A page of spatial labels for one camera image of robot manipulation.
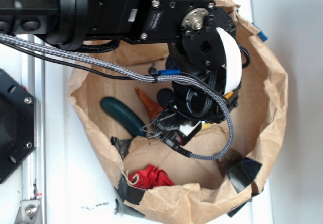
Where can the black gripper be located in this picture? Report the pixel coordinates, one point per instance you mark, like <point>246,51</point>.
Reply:
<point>200,93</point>

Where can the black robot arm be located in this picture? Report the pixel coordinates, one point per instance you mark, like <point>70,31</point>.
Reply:
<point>74,29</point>

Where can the dark green oblong rock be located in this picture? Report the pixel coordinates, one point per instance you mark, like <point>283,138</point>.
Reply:
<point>124,116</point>

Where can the yellow sponge piece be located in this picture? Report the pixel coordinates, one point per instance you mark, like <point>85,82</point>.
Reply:
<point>206,125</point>

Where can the orange spiral seashell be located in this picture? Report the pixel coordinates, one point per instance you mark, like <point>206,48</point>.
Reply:
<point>153,108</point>

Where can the red cloth pouch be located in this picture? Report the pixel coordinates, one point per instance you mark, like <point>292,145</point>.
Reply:
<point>149,178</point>

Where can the brown paper bag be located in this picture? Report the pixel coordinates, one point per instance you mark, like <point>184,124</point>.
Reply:
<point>202,190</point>

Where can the aluminium extrusion rail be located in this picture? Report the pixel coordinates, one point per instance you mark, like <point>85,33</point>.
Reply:
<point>33,167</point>

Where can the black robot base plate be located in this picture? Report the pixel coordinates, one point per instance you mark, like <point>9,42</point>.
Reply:
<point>18,107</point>

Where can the silver corner bracket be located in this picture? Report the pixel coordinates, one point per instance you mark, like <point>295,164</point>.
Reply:
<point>30,212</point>

